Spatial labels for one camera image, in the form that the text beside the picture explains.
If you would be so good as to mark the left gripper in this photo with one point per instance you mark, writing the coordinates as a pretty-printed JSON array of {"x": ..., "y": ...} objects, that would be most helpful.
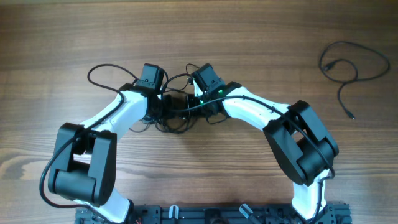
[{"x": 170, "y": 106}]

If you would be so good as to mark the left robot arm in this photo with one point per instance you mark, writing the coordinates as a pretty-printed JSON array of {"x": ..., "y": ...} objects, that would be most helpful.
[{"x": 83, "y": 166}]

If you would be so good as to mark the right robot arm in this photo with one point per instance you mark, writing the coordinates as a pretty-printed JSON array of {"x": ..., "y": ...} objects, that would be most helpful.
[{"x": 303, "y": 147}]

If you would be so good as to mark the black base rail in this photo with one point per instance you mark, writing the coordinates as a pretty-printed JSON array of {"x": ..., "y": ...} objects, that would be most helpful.
[{"x": 275, "y": 213}]

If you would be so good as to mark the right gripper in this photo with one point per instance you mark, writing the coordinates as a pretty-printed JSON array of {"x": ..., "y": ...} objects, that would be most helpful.
[{"x": 194, "y": 107}]

